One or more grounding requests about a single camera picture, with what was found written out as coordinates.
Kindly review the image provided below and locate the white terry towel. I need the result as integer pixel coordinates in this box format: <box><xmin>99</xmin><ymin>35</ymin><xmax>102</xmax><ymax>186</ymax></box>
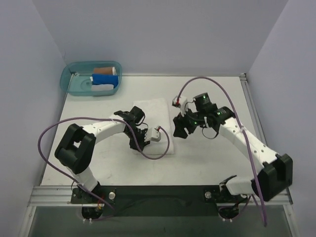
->
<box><xmin>133</xmin><ymin>98</ymin><xmax>174</xmax><ymax>157</ymax></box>

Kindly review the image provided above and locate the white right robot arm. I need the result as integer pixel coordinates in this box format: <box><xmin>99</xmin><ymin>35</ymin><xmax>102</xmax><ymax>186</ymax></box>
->
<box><xmin>172</xmin><ymin>93</ymin><xmax>293</xmax><ymax>202</ymax></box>

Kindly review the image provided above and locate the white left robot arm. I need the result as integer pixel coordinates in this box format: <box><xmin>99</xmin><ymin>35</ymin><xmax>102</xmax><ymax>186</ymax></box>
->
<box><xmin>54</xmin><ymin>106</ymin><xmax>150</xmax><ymax>203</ymax></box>

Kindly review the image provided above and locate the white rolled towel in bin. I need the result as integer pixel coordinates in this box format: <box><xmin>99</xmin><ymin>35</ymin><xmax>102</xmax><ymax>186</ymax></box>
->
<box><xmin>91</xmin><ymin>84</ymin><xmax>114</xmax><ymax>91</ymax></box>

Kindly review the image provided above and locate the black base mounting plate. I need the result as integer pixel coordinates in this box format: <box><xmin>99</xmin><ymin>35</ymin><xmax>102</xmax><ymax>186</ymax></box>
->
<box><xmin>74</xmin><ymin>185</ymin><xmax>247</xmax><ymax>219</ymax></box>

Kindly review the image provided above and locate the blue rolled towel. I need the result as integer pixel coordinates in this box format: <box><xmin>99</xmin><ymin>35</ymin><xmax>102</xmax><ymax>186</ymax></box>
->
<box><xmin>92</xmin><ymin>74</ymin><xmax>119</xmax><ymax>87</ymax></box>

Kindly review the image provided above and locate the brown rolled towel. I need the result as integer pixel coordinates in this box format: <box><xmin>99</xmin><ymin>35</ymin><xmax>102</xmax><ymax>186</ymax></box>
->
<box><xmin>93</xmin><ymin>67</ymin><xmax>117</xmax><ymax>75</ymax></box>

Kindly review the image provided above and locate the teal plastic bin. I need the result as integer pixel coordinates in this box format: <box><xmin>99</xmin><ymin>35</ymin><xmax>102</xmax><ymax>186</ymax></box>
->
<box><xmin>60</xmin><ymin>61</ymin><xmax>122</xmax><ymax>96</ymax></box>

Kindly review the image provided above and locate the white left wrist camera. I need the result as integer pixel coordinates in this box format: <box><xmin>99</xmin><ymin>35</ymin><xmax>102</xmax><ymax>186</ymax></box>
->
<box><xmin>144</xmin><ymin>126</ymin><xmax>161</xmax><ymax>142</ymax></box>

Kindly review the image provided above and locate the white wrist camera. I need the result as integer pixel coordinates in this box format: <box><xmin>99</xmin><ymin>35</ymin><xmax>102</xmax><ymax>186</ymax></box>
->
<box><xmin>172</xmin><ymin>96</ymin><xmax>189</xmax><ymax>117</ymax></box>
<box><xmin>144</xmin><ymin>126</ymin><xmax>161</xmax><ymax>142</ymax></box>

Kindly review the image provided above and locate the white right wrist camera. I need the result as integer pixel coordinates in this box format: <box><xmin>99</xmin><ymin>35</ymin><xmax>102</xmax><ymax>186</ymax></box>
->
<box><xmin>172</xmin><ymin>96</ymin><xmax>189</xmax><ymax>117</ymax></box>

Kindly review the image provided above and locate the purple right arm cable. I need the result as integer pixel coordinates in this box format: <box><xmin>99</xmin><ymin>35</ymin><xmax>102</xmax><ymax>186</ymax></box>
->
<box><xmin>176</xmin><ymin>77</ymin><xmax>269</xmax><ymax>227</ymax></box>

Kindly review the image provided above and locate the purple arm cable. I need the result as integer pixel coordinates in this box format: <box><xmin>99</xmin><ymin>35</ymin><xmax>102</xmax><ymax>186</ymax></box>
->
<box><xmin>176</xmin><ymin>77</ymin><xmax>269</xmax><ymax>227</ymax></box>
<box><xmin>37</xmin><ymin>117</ymin><xmax>171</xmax><ymax>220</ymax></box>

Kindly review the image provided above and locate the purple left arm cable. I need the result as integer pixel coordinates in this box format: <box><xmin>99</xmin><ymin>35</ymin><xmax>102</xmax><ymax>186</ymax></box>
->
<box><xmin>37</xmin><ymin>117</ymin><xmax>171</xmax><ymax>220</ymax></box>

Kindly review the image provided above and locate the aluminium front rail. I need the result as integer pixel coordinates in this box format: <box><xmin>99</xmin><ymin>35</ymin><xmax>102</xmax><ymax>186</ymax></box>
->
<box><xmin>28</xmin><ymin>186</ymin><xmax>293</xmax><ymax>206</ymax></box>

